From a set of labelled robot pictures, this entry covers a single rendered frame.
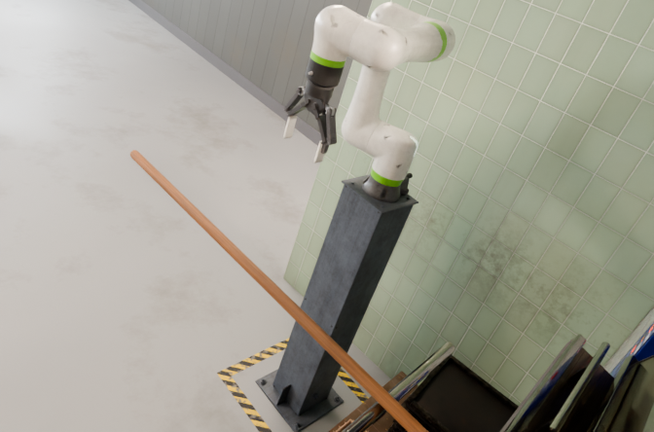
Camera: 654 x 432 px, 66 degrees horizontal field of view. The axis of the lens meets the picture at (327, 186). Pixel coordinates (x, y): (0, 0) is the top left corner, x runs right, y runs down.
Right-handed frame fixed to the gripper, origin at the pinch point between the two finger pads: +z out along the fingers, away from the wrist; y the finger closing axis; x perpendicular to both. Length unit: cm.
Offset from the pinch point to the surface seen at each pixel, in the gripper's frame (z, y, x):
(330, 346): 23, -45, 23
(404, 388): 26, -62, 14
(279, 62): 116, 280, -251
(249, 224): 154, 116, -101
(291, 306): 23.8, -31.0, 23.4
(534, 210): 24, -42, -98
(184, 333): 148, 54, -13
